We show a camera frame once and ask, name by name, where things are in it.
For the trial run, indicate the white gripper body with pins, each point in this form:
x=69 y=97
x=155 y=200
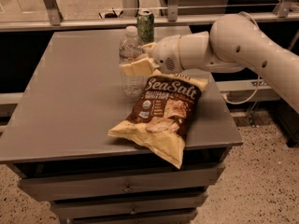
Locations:
x=165 y=53

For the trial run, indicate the clear plastic water bottle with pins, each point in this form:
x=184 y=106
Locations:
x=129 y=50

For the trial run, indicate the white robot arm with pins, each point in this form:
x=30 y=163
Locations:
x=234 y=42

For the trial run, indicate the brown sea salt chip bag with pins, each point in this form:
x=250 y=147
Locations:
x=161 y=116

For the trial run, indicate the green soda can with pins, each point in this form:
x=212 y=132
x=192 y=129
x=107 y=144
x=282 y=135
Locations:
x=145 y=25

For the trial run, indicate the grey drawer cabinet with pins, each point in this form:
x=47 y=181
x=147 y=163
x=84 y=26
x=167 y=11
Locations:
x=57 y=141

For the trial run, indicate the metal railing frame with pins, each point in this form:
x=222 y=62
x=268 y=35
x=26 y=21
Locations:
x=34 y=15

